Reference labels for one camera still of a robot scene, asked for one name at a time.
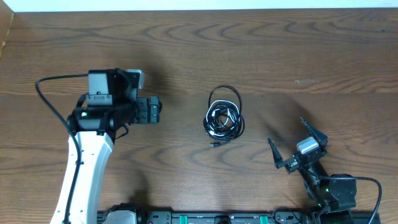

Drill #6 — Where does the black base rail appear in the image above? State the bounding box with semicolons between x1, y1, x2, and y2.
98;203;382;224

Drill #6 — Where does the white usb cable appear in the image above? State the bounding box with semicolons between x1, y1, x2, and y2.
206;100;240;138

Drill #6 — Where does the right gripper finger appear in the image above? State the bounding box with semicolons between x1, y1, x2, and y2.
267;137;290;169
300;117;328;147

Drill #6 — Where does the black usb cable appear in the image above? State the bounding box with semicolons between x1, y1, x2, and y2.
203;85;246;148

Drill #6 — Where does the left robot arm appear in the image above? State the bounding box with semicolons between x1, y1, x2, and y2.
51;68;162;223

